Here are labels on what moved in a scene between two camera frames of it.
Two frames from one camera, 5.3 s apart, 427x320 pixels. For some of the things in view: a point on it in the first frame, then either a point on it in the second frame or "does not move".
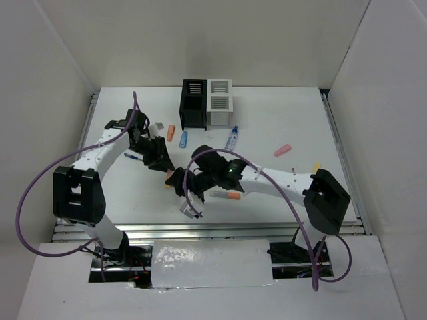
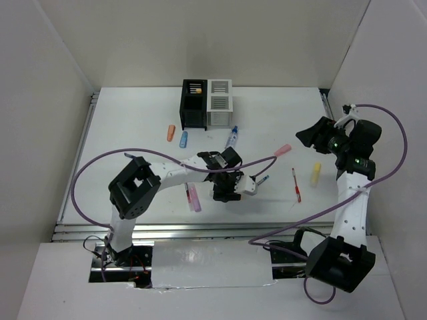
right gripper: x=176 y=181 → x=310 y=135
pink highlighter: x=282 y=150 does not move
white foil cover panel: x=211 y=264 does not move
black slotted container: x=193 y=103 does not move
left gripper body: x=151 y=149 → x=225 y=185
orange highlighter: x=171 y=132 does not move
